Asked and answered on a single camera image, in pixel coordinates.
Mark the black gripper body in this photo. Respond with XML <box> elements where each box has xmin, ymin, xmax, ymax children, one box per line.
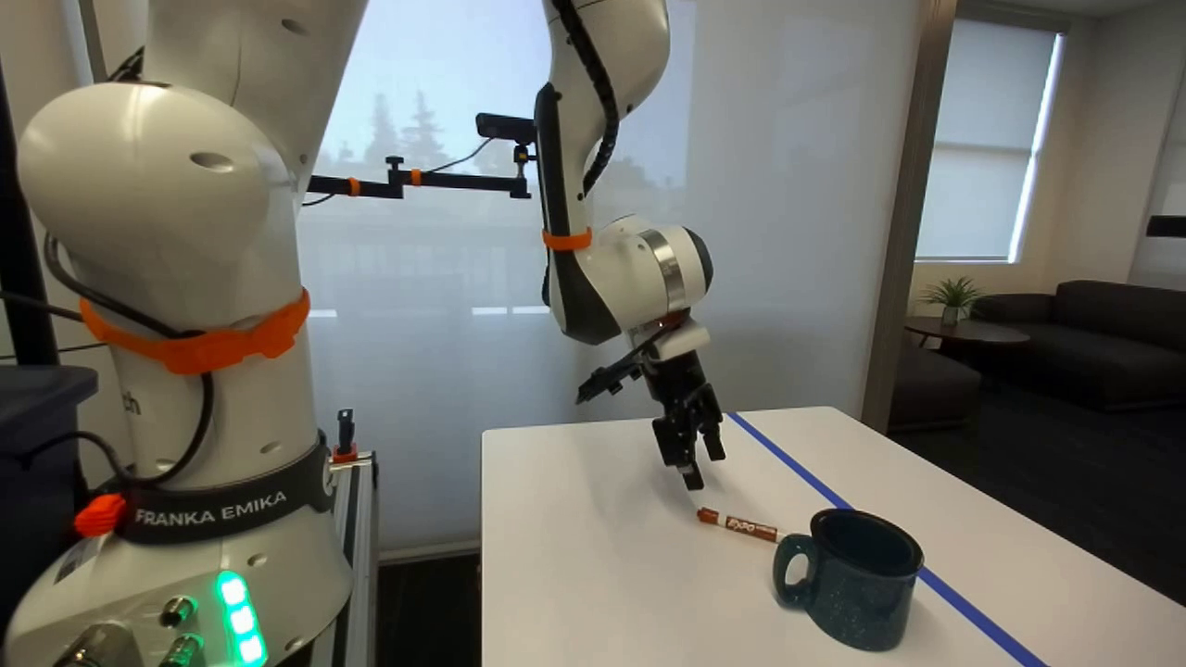
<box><xmin>644</xmin><ymin>350</ymin><xmax>721</xmax><ymax>434</ymax></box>

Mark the orange marker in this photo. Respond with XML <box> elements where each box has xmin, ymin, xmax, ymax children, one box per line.
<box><xmin>692</xmin><ymin>503</ymin><xmax>782</xmax><ymax>545</ymax></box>

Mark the dark teal speckled mug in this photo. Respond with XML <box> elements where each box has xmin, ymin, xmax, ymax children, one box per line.
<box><xmin>770</xmin><ymin>503</ymin><xmax>928</xmax><ymax>656</ymax></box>

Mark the long blue tape strip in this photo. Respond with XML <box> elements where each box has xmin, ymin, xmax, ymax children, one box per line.
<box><xmin>721</xmin><ymin>409</ymin><xmax>1057</xmax><ymax>667</ymax></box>

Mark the dark ottoman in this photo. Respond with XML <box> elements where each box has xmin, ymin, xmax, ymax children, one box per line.
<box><xmin>887</xmin><ymin>345</ymin><xmax>987</xmax><ymax>434</ymax></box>

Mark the small potted plant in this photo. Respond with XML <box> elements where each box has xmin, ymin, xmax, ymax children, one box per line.
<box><xmin>928</xmin><ymin>271</ymin><xmax>983</xmax><ymax>333</ymax></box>

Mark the round dark coffee table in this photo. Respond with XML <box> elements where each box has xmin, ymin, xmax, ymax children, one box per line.
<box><xmin>903</xmin><ymin>316</ymin><xmax>1033</xmax><ymax>376</ymax></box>

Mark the small black clamp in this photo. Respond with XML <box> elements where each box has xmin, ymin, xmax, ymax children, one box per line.
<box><xmin>335</xmin><ymin>406</ymin><xmax>364</xmax><ymax>469</ymax></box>

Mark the white stand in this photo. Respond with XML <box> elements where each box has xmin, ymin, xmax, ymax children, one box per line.
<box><xmin>321</xmin><ymin>449</ymin><xmax>380</xmax><ymax>667</ymax></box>

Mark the white window blind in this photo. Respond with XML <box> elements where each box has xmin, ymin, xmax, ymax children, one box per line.
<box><xmin>914</xmin><ymin>17</ymin><xmax>1066</xmax><ymax>267</ymax></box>

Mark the dark sofa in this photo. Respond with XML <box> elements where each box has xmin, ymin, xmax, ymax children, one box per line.
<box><xmin>971</xmin><ymin>277</ymin><xmax>1186</xmax><ymax>414</ymax></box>

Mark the black box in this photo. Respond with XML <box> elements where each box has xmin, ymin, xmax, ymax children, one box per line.
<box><xmin>0</xmin><ymin>362</ymin><xmax>99</xmax><ymax>627</ymax></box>

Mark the black vertical pole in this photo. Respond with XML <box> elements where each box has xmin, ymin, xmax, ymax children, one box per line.
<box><xmin>0</xmin><ymin>70</ymin><xmax>62</xmax><ymax>370</ymax></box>

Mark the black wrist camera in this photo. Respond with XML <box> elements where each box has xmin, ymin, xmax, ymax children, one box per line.
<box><xmin>571</xmin><ymin>356</ymin><xmax>660</xmax><ymax>409</ymax></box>

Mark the black exterior camera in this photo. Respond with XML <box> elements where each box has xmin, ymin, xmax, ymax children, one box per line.
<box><xmin>474</xmin><ymin>112</ymin><xmax>541</xmax><ymax>149</ymax></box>

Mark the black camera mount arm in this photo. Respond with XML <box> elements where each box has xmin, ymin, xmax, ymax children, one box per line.
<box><xmin>303</xmin><ymin>154</ymin><xmax>536</xmax><ymax>208</ymax></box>

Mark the black base cable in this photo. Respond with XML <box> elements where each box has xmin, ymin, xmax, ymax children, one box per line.
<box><xmin>39</xmin><ymin>234</ymin><xmax>222</xmax><ymax>490</ymax></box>

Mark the orange cable strap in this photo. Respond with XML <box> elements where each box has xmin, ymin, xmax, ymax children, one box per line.
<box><xmin>73</xmin><ymin>290</ymin><xmax>316</xmax><ymax>383</ymax></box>

